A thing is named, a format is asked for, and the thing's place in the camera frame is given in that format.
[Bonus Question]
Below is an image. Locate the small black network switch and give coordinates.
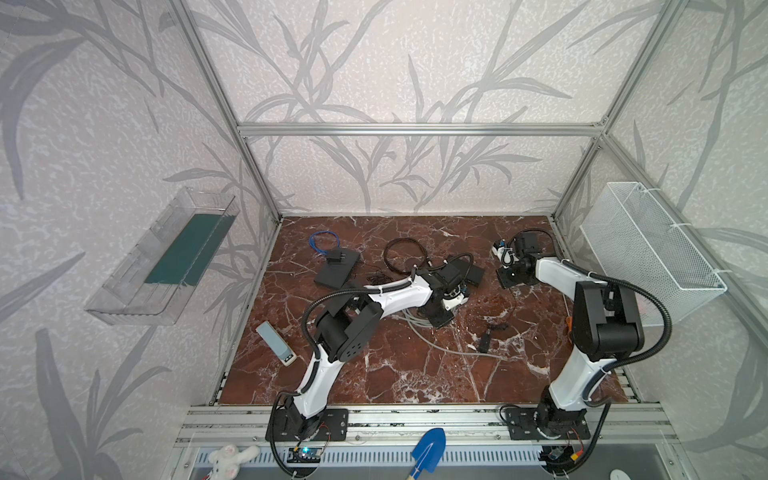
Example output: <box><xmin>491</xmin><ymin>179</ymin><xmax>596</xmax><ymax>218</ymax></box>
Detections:
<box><xmin>460</xmin><ymin>265</ymin><xmax>485</xmax><ymax>287</ymax></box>

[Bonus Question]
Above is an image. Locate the black cable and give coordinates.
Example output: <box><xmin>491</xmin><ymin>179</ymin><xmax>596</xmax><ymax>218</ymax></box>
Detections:
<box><xmin>382</xmin><ymin>237</ymin><xmax>433</xmax><ymax>277</ymax></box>

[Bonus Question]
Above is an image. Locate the grey ethernet cable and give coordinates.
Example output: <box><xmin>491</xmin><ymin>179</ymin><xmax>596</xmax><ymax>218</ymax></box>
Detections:
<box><xmin>398</xmin><ymin>308</ymin><xmax>511</xmax><ymax>361</ymax></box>

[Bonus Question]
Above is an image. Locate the black power adapter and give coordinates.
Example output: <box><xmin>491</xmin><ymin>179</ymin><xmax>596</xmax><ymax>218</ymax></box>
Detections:
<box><xmin>477</xmin><ymin>323</ymin><xmax>508</xmax><ymax>354</ymax></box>

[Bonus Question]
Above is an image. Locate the blue ethernet cable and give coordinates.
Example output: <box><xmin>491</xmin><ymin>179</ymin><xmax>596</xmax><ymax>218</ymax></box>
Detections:
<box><xmin>308</xmin><ymin>229</ymin><xmax>342</xmax><ymax>253</ymax></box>

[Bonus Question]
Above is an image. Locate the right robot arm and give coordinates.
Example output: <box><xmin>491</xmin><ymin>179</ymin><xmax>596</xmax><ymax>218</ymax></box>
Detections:
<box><xmin>492</xmin><ymin>229</ymin><xmax>672</xmax><ymax>440</ymax></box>

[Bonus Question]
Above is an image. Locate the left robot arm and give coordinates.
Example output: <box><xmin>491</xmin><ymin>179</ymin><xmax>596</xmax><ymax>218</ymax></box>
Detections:
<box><xmin>266</xmin><ymin>261</ymin><xmax>472</xmax><ymax>442</ymax></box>

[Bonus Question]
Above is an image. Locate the blue toy shovel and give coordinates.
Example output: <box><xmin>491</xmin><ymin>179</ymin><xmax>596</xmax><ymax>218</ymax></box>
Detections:
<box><xmin>407</xmin><ymin>427</ymin><xmax>446</xmax><ymax>480</ymax></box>

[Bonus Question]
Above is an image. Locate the beige teal handheld device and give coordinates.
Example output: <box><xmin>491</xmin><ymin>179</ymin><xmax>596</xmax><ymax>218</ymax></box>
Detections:
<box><xmin>256</xmin><ymin>321</ymin><xmax>297</xmax><ymax>366</ymax></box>

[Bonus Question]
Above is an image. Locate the white plush bunny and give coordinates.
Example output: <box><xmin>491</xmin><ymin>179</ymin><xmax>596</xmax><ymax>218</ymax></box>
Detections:
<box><xmin>206</xmin><ymin>444</ymin><xmax>260</xmax><ymax>480</ymax></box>

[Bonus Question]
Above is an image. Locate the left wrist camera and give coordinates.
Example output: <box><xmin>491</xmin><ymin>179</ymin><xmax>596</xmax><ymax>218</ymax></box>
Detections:
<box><xmin>443</xmin><ymin>290</ymin><xmax>469</xmax><ymax>311</ymax></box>

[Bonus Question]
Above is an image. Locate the white wire mesh basket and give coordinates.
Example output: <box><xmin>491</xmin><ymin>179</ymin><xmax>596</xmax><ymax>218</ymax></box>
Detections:
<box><xmin>581</xmin><ymin>182</ymin><xmax>727</xmax><ymax>323</ymax></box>

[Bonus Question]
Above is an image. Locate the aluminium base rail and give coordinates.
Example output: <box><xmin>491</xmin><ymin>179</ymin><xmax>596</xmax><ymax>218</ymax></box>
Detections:
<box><xmin>174</xmin><ymin>403</ymin><xmax>680</xmax><ymax>447</ymax></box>

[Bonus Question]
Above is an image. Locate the clear plastic wall bin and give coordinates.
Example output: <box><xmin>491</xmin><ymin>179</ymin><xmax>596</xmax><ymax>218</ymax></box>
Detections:
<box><xmin>85</xmin><ymin>187</ymin><xmax>240</xmax><ymax>326</ymax></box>

